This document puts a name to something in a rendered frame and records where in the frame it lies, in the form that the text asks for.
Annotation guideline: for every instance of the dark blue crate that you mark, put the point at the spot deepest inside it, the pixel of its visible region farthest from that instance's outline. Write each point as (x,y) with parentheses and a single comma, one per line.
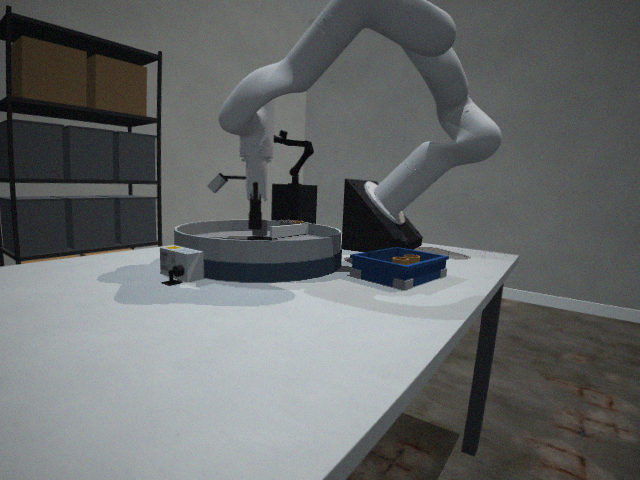
(377,266)

